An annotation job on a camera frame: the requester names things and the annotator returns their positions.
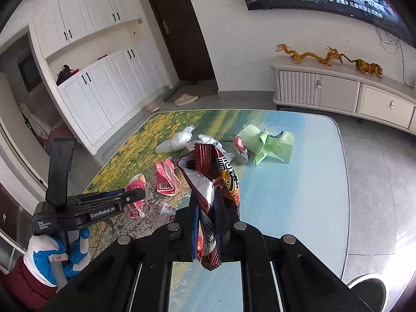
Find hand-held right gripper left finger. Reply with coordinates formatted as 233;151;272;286
54;192;200;312

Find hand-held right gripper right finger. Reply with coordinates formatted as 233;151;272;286
214;195;374;312

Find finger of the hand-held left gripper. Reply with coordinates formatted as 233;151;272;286
70;187;127;200
78;188;146;206

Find pink wrapper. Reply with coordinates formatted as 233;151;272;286
154;158;181;196
124;174;147;218

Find red orange snack packet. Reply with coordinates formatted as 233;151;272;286
177;143;241;271

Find grey round trash bin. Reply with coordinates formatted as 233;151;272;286
348;274;389;312

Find person's left forearm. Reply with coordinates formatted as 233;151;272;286
0;256;58;312

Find person's left hand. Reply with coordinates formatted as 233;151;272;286
28;227;92;287

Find white paper wrapper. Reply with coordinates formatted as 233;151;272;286
159;204;178;225

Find clear plastic bag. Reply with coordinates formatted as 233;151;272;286
155;126;196;153

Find small red round wrapper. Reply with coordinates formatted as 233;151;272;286
234;136;251;165

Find silver white wrapper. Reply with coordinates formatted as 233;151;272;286
198;134;225;153

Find green paper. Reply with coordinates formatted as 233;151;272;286
236;124;295;166

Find white base cabinets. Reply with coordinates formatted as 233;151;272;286
57;36;166;157

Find dark handbag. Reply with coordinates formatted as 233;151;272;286
56;65;75;87

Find brown doormat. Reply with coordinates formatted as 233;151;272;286
162;80;219;102

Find white television cabinet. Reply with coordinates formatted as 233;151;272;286
271;56;416;134

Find dark brown door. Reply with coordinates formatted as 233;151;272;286
143;0;217;83

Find golden dragon figurine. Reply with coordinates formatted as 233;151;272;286
276;43;343;67

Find orange tiger figurine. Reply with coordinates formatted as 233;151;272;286
344;58;384;79

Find white wall cabinets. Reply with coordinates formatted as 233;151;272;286
29;0;137;59

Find black television cable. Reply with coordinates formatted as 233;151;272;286
377;28;411;88

